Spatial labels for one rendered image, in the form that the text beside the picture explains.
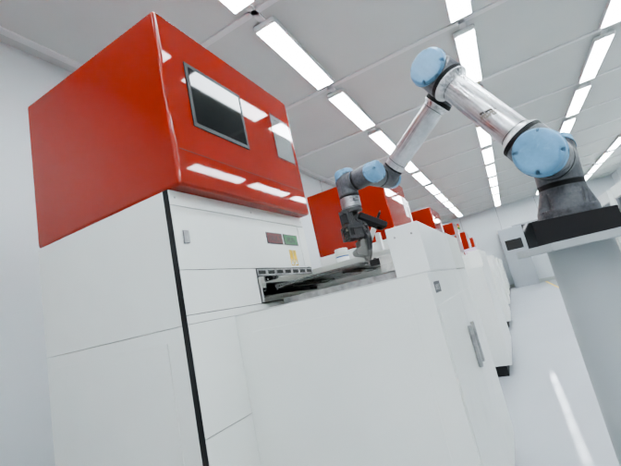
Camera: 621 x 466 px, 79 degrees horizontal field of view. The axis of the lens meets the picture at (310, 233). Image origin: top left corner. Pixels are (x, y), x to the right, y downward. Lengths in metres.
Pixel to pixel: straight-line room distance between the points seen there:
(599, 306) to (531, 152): 0.43
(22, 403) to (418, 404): 2.01
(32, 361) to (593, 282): 2.47
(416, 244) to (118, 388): 0.99
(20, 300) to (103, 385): 1.23
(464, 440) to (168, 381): 0.78
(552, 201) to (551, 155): 0.17
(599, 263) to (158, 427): 1.26
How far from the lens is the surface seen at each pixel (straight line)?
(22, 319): 2.56
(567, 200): 1.22
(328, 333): 1.10
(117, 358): 1.37
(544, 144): 1.11
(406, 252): 1.08
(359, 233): 1.38
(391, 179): 1.47
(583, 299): 1.22
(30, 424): 2.56
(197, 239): 1.22
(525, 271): 13.75
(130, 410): 1.35
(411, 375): 1.05
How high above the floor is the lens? 0.79
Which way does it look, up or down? 11 degrees up
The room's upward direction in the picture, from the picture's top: 13 degrees counter-clockwise
